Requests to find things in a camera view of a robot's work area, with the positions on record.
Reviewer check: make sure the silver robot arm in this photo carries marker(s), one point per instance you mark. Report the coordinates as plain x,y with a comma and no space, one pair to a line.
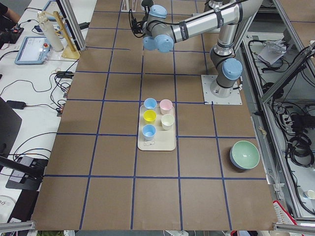
161,36

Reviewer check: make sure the yellow cup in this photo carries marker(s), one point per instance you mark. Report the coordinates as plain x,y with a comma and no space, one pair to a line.
149,116

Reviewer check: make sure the cream cup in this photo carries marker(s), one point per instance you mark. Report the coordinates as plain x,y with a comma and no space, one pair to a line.
167,121

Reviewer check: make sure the pink cup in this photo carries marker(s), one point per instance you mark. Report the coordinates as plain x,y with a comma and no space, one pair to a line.
165,106

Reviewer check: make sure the blue cup at tray end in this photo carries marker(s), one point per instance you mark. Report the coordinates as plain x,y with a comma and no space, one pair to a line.
149,132

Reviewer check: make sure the blue cup near front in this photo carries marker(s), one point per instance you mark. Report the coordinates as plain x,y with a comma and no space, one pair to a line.
150,103

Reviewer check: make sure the beige plastic tray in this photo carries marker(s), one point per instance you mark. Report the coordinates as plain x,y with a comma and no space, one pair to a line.
163,140

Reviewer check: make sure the blue-grey bowl underneath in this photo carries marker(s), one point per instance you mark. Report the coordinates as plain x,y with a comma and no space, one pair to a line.
237,158

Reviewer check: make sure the green bowl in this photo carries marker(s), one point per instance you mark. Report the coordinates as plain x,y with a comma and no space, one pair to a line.
250,152

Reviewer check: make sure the wooden mug tree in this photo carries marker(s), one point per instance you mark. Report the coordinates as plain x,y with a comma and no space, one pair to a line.
70,51

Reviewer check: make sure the blue teach pendant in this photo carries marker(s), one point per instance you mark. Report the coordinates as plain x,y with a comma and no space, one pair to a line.
34,51

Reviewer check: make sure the black power adapter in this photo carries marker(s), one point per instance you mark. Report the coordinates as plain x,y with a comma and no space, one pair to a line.
19,105

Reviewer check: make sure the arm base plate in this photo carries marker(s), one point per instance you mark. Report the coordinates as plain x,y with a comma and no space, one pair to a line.
215,95

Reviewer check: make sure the white wire cup rack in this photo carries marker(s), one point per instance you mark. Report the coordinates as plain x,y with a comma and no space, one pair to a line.
134,5

